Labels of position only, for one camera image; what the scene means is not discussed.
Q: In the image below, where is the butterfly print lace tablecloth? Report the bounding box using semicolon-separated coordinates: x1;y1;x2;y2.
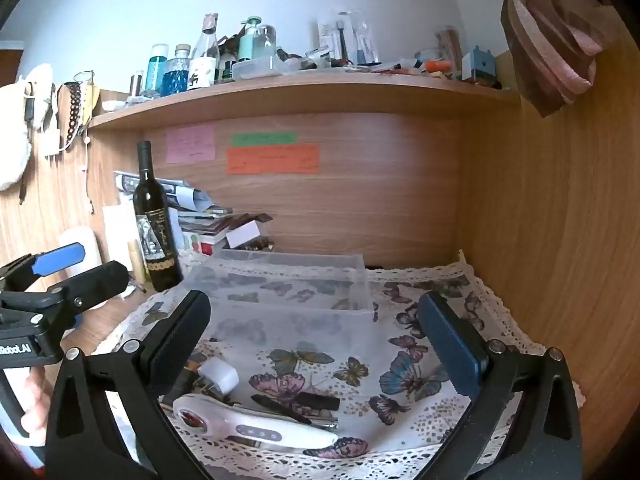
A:
112;250;586;480

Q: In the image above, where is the orange sticky note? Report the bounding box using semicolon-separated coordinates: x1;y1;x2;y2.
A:
226;144;321;176

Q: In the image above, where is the beaded necklace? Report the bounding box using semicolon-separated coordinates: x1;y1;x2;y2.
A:
64;82;84;144

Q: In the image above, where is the brown curtain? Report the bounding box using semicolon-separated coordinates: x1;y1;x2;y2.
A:
500;0;628;119

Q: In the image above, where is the blue patterned glass bottle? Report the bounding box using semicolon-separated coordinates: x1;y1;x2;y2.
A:
162;44;192;97

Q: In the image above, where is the small white card box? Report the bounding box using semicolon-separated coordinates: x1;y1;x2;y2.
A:
226;222;266;249

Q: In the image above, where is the clear plastic organizer box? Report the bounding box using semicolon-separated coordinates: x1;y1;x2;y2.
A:
184;249;380;361

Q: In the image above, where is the blue liquid bottle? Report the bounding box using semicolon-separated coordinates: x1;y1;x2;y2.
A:
145;44;170;97

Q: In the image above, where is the white handheld massager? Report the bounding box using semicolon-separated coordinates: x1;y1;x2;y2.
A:
172;394;342;457

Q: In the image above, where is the brown jar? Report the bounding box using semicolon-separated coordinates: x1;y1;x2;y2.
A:
435;25;464;68

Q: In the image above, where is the black pen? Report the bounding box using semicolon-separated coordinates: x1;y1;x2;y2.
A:
250;393;341;412

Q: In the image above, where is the white fluffy cloth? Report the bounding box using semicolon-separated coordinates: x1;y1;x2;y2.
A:
0;63;57;192

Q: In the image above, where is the clear toothbrush package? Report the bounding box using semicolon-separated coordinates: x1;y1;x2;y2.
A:
317;9;374;65

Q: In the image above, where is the pink sticky note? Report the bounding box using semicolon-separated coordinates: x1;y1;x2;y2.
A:
166;127;216;164

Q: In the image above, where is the stack of books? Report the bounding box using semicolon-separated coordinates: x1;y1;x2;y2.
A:
177;204;275;257

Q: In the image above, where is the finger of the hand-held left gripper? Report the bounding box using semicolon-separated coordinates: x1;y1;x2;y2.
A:
0;242;86;292
0;261;130;322

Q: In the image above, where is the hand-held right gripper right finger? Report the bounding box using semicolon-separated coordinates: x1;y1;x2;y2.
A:
417;291;583;480

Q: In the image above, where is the clear round bottle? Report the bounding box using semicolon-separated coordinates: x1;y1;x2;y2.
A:
257;24;279;59

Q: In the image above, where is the green sticky note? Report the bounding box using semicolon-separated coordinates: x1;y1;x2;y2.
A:
231;132;299;147

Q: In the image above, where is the white paper roll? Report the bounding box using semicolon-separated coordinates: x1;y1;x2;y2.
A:
59;227;104;281

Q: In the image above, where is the blue house-shaped box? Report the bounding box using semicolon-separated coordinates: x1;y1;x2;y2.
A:
461;46;496;83

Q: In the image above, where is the white charger plug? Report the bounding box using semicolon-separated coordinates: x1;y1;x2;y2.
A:
197;357;240;394

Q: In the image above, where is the clear plastic container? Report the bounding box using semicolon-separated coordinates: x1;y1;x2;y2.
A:
231;56;286;80

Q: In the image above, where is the person's left hand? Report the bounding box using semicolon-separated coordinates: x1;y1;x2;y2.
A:
20;364;57;434

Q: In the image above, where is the rolled magazine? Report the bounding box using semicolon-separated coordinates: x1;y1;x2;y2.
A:
114;170;214;212

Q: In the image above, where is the green pump bottle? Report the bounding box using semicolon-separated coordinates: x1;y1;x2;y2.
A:
237;16;261;64

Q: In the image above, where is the white paper box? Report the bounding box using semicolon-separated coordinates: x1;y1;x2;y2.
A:
102;203;146;272

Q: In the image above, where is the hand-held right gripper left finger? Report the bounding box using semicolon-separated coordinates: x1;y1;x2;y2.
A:
45;289;213;480

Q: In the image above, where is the wooden shelf board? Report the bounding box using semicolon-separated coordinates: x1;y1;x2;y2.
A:
87;70;522;131

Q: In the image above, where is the clear labelled glass bottle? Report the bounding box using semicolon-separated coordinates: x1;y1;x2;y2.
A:
189;12;221;92

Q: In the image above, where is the dark wine bottle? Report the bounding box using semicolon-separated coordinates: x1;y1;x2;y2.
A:
132;141;185;292

